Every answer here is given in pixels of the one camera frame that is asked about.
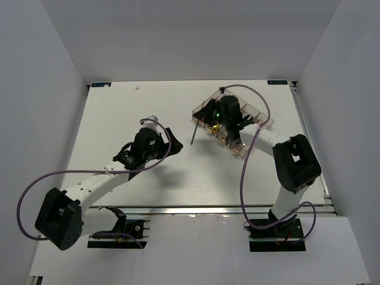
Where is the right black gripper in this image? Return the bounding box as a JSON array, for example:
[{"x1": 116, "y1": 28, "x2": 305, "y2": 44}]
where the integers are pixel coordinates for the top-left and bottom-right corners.
[{"x1": 193, "y1": 99, "x2": 230, "y2": 127}]

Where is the green chopstick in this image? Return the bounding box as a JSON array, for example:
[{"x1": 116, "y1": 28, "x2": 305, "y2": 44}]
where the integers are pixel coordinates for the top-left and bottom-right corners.
[{"x1": 190, "y1": 120, "x2": 199, "y2": 145}]

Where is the colourful rainbow spoon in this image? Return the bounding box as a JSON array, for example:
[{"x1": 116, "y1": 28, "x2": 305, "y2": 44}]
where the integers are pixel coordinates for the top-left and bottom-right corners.
[{"x1": 208, "y1": 125, "x2": 220, "y2": 134}]

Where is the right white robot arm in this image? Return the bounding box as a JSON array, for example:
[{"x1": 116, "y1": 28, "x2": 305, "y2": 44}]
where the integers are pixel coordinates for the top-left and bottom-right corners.
[{"x1": 192, "y1": 95, "x2": 321, "y2": 237}]

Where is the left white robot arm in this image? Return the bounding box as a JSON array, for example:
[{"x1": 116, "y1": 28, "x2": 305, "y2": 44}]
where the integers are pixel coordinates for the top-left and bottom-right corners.
[{"x1": 35, "y1": 124, "x2": 183, "y2": 251}]

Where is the clear four-compartment organizer tray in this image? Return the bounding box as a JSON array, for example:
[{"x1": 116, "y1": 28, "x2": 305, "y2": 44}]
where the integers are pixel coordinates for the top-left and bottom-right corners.
[{"x1": 192, "y1": 87, "x2": 274, "y2": 158}]

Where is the right blue table label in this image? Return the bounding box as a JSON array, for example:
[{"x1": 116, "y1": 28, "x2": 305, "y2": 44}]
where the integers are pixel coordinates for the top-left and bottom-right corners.
[{"x1": 267, "y1": 80, "x2": 288, "y2": 85}]

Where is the blue table label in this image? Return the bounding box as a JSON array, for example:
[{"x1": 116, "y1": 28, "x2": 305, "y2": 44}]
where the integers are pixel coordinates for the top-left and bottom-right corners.
[
  {"x1": 91, "y1": 82, "x2": 112, "y2": 88},
  {"x1": 267, "y1": 80, "x2": 288, "y2": 85}
]

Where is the left blue table label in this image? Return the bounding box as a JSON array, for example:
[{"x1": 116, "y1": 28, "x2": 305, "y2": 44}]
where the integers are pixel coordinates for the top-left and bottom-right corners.
[{"x1": 91, "y1": 82, "x2": 112, "y2": 88}]

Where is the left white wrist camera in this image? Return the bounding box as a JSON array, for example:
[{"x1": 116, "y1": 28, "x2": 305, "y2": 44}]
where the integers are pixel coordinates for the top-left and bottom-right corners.
[{"x1": 140, "y1": 115, "x2": 159, "y2": 131}]

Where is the aluminium front table rail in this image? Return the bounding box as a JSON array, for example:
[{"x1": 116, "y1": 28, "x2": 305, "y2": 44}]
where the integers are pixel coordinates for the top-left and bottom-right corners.
[{"x1": 88, "y1": 204, "x2": 274, "y2": 217}]

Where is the aluminium table rail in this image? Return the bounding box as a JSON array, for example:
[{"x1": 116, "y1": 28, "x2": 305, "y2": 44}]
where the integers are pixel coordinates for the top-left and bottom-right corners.
[
  {"x1": 88, "y1": 204, "x2": 274, "y2": 217},
  {"x1": 289, "y1": 81, "x2": 338, "y2": 216}
]

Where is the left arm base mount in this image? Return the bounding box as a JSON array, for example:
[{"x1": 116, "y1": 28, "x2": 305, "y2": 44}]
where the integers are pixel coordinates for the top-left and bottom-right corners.
[{"x1": 83, "y1": 206, "x2": 150, "y2": 249}]

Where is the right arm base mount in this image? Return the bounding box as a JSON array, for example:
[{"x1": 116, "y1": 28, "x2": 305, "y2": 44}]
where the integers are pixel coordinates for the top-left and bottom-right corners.
[{"x1": 243, "y1": 218, "x2": 306, "y2": 252}]

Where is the aluminium right table rail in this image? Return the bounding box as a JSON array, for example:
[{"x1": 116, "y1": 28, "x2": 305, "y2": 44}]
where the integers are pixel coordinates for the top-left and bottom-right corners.
[{"x1": 289, "y1": 81, "x2": 338, "y2": 216}]

